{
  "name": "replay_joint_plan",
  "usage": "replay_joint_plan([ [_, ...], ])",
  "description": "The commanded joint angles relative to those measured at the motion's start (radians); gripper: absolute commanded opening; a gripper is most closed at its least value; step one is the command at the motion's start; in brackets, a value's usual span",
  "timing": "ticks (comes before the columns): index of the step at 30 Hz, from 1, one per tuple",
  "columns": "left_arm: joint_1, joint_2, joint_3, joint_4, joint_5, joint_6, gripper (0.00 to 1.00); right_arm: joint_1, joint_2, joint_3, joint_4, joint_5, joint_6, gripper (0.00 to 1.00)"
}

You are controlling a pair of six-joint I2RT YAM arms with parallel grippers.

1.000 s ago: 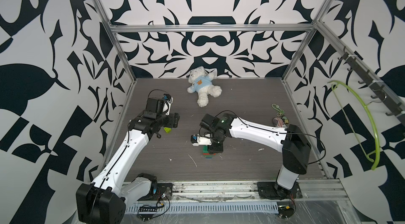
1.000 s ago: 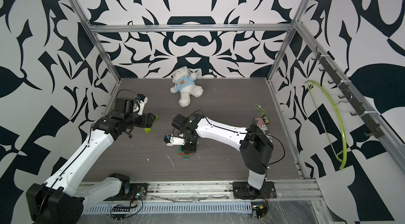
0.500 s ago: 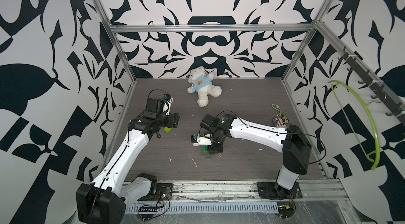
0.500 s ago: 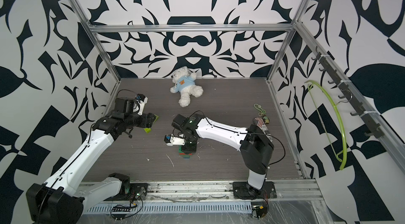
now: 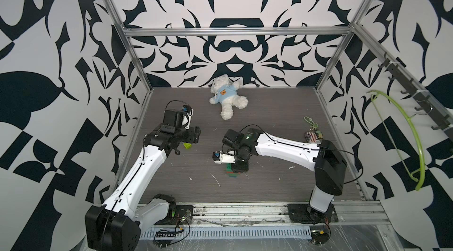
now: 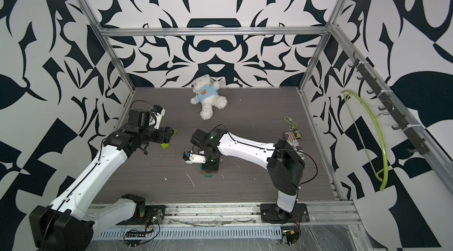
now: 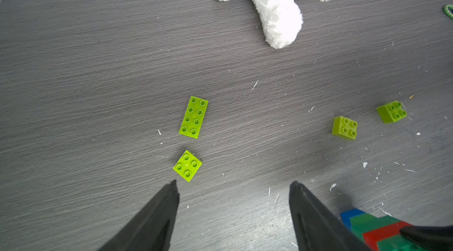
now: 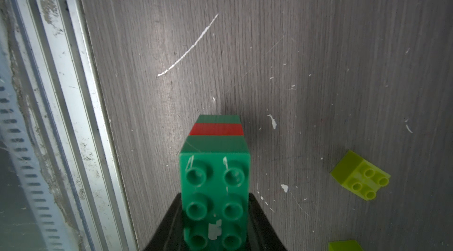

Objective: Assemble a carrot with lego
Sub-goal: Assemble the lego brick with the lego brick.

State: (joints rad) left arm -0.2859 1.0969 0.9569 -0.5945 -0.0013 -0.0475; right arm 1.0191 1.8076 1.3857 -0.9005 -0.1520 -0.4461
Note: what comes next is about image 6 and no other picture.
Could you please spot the white vented cable duct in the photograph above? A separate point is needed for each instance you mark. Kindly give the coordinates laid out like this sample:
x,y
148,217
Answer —
x,y
219,232

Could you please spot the black wall hook rack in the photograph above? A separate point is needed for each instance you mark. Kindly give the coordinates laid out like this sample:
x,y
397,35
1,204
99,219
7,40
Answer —
x,y
389,106

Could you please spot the flag pattern keychain pouch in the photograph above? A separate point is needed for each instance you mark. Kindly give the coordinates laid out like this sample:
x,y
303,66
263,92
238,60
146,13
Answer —
x,y
292,140

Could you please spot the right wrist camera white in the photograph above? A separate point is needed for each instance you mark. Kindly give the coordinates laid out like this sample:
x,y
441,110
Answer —
x,y
193,158

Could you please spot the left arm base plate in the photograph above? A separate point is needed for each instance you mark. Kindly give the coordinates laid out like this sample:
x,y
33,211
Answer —
x,y
146,215

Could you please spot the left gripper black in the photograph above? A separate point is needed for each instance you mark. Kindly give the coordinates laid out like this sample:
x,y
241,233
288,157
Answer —
x,y
166,135

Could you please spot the white teddy bear blue shirt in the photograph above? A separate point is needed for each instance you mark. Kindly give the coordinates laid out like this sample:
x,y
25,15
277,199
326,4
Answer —
x,y
206,94

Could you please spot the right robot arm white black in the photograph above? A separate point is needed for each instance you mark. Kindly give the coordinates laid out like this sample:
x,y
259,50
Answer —
x,y
284,161

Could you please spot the black connector box right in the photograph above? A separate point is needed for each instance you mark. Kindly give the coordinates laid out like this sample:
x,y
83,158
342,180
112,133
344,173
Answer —
x,y
289,237

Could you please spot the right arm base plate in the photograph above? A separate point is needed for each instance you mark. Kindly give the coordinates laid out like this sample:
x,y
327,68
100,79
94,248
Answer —
x,y
270,213

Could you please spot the green plastic hanger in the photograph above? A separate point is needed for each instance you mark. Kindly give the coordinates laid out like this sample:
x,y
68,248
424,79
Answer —
x,y
383,174

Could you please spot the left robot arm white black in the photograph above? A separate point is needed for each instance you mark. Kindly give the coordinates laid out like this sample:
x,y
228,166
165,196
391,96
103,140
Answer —
x,y
64,224

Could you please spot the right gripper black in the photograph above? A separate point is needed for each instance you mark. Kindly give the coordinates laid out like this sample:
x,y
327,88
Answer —
x,y
209,168

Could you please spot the black usb hub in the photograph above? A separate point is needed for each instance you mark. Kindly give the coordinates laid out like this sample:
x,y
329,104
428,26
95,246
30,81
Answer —
x,y
134,235

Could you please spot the aluminium frame crossbar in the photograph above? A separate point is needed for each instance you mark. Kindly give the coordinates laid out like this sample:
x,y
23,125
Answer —
x,y
212,31

